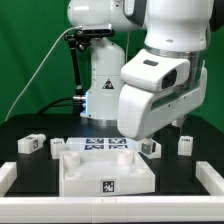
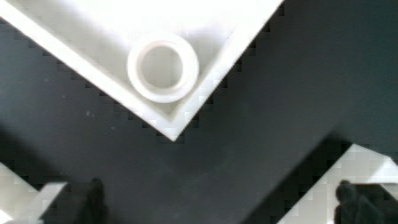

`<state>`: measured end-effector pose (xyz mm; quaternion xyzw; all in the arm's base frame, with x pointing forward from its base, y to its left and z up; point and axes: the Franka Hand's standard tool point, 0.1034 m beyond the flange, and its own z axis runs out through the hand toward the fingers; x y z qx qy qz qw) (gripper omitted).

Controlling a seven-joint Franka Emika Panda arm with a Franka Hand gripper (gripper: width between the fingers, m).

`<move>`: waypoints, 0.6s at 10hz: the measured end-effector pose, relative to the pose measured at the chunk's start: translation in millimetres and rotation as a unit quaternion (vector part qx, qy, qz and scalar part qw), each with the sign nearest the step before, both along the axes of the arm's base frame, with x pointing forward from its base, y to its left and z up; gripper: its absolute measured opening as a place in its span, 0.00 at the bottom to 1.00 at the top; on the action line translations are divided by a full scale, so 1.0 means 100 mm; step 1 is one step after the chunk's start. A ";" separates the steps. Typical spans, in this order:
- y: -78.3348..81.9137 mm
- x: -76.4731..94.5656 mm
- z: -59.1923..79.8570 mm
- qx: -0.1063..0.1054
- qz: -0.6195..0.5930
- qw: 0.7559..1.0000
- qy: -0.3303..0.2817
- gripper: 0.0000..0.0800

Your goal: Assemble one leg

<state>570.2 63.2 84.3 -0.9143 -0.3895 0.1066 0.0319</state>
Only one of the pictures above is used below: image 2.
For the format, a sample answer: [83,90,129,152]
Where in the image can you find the white square tabletop part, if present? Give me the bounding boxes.
[0,0,282,139]

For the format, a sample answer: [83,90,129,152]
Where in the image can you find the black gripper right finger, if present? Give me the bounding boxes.
[333,180,398,224]

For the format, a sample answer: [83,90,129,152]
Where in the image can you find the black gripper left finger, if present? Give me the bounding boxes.
[54,178,108,224]

